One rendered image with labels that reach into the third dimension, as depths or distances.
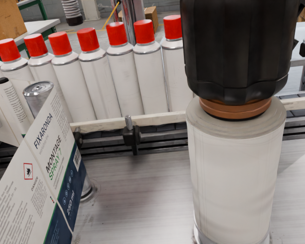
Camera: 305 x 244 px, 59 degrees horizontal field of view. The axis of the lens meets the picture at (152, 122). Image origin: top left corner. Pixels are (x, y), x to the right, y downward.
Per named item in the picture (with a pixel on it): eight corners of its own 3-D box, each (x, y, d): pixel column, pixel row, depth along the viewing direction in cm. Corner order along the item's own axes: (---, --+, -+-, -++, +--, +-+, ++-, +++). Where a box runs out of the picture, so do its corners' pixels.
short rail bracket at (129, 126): (130, 171, 53) (117, 120, 46) (131, 161, 55) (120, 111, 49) (146, 170, 53) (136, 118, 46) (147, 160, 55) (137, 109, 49)
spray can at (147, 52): (143, 127, 56) (124, 27, 45) (148, 114, 60) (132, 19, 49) (168, 128, 55) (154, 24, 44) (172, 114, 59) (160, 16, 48)
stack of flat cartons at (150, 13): (116, 38, 444) (112, 18, 426) (123, 28, 488) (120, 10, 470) (155, 34, 432) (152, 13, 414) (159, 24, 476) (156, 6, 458)
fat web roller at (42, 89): (63, 204, 41) (11, 98, 31) (71, 182, 45) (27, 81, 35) (92, 202, 41) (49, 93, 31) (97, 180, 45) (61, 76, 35)
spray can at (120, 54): (120, 127, 57) (96, 29, 46) (126, 114, 62) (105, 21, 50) (144, 127, 56) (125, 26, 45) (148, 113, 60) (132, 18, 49)
